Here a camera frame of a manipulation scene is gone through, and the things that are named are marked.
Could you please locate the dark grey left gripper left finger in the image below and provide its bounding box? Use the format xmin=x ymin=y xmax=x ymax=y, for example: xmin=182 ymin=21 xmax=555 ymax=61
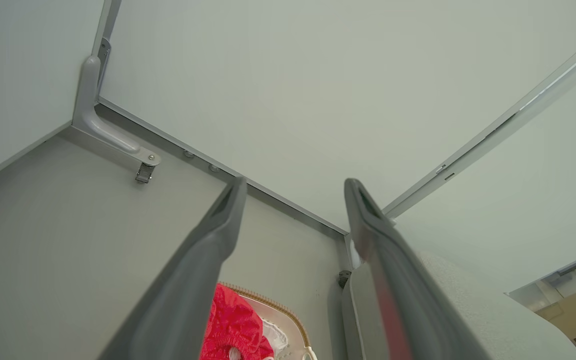
xmin=98 ymin=176 xmax=247 ymax=360

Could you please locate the grey metal corner post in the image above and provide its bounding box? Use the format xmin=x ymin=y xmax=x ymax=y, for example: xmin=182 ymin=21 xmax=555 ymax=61
xmin=343 ymin=232 xmax=365 ymax=273

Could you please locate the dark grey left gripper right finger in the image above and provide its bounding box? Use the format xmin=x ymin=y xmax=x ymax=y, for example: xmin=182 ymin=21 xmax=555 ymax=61
xmin=343 ymin=178 xmax=490 ymax=360

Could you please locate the beige wooden furniture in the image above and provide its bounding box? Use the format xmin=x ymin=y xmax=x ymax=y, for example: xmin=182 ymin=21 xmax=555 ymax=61
xmin=507 ymin=245 xmax=576 ymax=360

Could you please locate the white garment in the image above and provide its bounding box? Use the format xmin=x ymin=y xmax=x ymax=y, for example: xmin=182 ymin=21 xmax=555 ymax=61
xmin=260 ymin=320 xmax=290 ymax=359

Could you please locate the grey aluminium floor rail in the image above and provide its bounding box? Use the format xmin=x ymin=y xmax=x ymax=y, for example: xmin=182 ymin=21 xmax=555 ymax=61
xmin=95 ymin=97 xmax=350 ymax=237

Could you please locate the grey curved wall bracket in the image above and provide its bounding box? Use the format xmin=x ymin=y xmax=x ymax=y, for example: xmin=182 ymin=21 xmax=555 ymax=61
xmin=72 ymin=55 xmax=162 ymax=168

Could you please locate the cream laundry basket brown rim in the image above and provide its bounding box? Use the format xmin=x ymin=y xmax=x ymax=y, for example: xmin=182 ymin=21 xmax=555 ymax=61
xmin=218 ymin=282 xmax=319 ymax=360

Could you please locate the metal hinge plate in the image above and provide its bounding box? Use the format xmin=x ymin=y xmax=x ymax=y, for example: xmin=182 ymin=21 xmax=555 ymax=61
xmin=97 ymin=37 xmax=113 ymax=92

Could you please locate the aluminium partition frame rail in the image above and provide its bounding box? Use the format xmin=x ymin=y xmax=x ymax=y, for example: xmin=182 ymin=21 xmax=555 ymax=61
xmin=382 ymin=27 xmax=576 ymax=219

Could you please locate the red basketball jersey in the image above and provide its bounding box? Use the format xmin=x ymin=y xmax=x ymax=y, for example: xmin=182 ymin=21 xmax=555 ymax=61
xmin=199 ymin=282 xmax=275 ymax=360

